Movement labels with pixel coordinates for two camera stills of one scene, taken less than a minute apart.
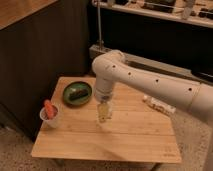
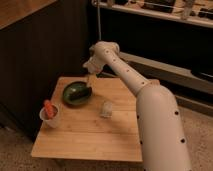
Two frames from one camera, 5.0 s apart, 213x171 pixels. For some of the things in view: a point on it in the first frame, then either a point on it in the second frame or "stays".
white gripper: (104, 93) to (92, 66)
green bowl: (73, 87) stays
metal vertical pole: (100, 35) stays
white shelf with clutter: (199, 12) stays
